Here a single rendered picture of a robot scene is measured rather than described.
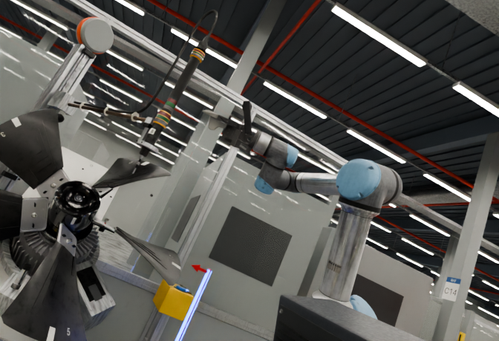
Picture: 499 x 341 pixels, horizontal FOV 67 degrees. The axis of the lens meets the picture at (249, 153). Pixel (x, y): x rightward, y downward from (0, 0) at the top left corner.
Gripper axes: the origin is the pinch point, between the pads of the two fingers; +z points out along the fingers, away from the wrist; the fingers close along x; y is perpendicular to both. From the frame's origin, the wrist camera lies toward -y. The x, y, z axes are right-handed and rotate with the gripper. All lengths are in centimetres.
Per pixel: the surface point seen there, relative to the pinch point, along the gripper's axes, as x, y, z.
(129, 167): -3.8, 29.2, 15.5
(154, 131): -18.1, 12.5, 9.6
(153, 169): -3.3, 26.2, 8.0
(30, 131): -21, 28, 42
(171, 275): -30, 46, -14
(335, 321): -84, 18, -38
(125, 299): 36, 94, 2
